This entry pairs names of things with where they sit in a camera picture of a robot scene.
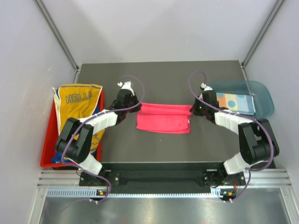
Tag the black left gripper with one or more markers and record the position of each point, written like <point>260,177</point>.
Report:
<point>136,108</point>

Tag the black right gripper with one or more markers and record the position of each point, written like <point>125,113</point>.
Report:
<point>194,110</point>

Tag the pink towel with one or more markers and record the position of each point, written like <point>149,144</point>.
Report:
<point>161,118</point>

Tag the blue polka dot towel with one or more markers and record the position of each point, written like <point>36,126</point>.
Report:
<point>243,104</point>

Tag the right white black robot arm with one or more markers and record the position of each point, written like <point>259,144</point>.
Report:
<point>257,142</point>

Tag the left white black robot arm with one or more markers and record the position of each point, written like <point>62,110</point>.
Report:
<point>75,139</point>

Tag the yellow hello towel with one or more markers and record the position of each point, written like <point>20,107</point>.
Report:
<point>76,101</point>

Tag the translucent blue plastic container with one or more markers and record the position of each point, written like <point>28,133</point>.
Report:
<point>262,99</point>

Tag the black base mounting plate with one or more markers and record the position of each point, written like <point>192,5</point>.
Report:
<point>198,177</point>

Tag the red plastic bin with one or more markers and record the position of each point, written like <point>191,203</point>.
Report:
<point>52,136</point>

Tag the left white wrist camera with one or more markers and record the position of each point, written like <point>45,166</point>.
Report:
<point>126,86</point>

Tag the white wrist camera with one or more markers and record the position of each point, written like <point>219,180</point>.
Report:
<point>205,87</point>
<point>126,86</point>

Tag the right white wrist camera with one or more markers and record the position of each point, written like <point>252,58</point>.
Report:
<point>205,87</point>

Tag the aluminium extrusion rail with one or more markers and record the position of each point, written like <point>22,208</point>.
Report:
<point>268,178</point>

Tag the left aluminium frame post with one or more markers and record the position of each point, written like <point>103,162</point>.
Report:
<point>46,15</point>

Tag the aluminium frame post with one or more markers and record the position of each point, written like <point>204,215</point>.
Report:
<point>261,34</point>
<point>46,15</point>

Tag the right aluminium frame post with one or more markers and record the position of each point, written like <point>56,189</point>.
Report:
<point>261,34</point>

